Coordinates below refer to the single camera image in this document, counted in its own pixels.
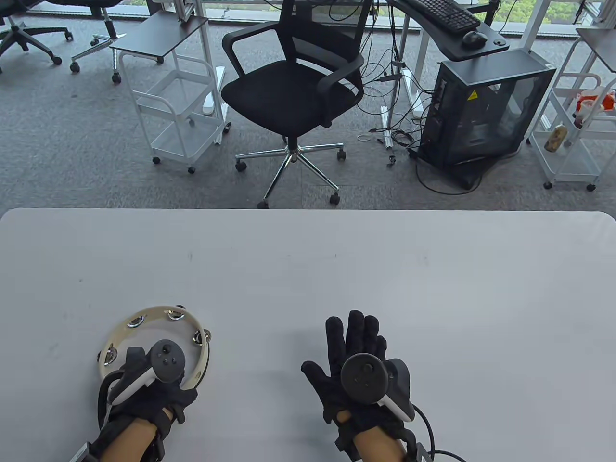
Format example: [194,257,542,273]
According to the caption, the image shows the person's right hand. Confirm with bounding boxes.
[301,310,417,441]

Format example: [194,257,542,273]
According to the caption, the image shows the person's left hand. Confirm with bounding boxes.
[98,347,199,434]

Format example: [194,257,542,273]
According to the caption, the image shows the white tambourine with metal jingles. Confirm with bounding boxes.
[98,305,212,391]

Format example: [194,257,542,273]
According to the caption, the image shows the person's left forearm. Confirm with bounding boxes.
[99,417,162,462]

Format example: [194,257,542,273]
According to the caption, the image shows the person's right forearm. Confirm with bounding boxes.
[354,426,410,462]

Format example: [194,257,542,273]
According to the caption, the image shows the grey and white glove controller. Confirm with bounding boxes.
[108,340,187,406]
[340,354,416,423]

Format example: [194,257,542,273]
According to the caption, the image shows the black mesh office chair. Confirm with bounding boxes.
[221,0,374,209]

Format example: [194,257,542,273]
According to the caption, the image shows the black computer tower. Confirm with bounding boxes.
[409,48,557,190]

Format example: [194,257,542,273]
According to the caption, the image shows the white cart with dark top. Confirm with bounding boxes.
[109,11,232,174]
[526,26,616,192]

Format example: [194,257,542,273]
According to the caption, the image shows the brown bottle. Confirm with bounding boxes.
[544,124,569,153]

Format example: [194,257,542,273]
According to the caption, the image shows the black curved desk white legs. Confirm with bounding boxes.
[380,0,511,147]

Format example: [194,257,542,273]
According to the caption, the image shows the red and white packets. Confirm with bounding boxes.
[573,88,616,129]

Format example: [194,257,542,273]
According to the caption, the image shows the black keyboard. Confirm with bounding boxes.
[401,0,482,34]

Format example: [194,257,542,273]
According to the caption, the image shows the office chair with silver base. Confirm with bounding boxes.
[70,0,128,85]

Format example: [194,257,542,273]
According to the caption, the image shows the black office chair black base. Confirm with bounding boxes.
[0,0,74,74]

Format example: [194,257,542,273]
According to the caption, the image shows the black wrist strap with camera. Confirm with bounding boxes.
[334,423,435,462]
[70,375,170,462]

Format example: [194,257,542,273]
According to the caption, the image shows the black glove cable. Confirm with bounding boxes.
[412,404,468,462]

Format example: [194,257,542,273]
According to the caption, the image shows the tangle of black floor cables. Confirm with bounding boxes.
[357,0,482,195]

